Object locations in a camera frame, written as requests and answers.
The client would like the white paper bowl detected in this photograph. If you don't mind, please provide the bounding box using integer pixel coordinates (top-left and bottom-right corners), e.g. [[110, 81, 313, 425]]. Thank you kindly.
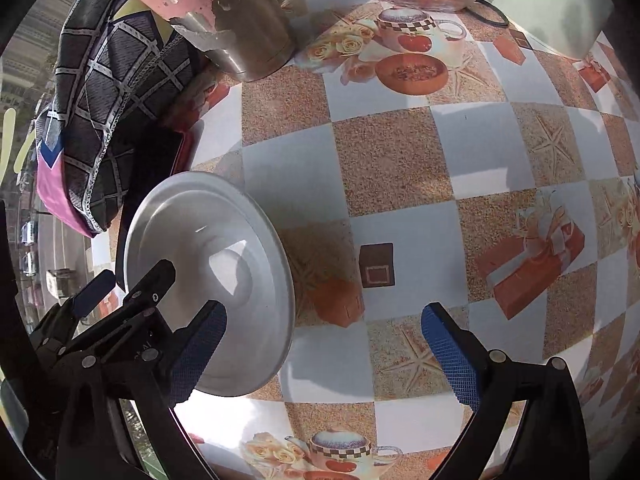
[[122, 171, 295, 396]]

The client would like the black checkered cloth bag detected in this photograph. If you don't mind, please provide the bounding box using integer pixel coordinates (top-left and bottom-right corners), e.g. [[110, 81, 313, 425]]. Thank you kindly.
[[34, 0, 206, 237]]

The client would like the metal cup peeling pink paint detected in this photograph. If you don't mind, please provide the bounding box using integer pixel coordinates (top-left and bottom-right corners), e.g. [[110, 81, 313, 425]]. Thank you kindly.
[[141, 0, 295, 81]]

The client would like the checkered patterned tablecloth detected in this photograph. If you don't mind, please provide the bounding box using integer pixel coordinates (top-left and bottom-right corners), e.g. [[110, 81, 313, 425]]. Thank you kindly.
[[177, 0, 639, 479]]

